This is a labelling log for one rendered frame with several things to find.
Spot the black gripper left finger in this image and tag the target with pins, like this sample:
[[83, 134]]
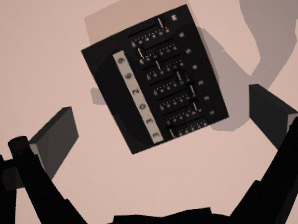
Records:
[[51, 145]]

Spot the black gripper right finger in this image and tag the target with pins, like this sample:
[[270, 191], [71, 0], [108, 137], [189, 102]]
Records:
[[270, 200]]

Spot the black lighting desk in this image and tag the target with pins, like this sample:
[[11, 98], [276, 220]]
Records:
[[146, 91]]

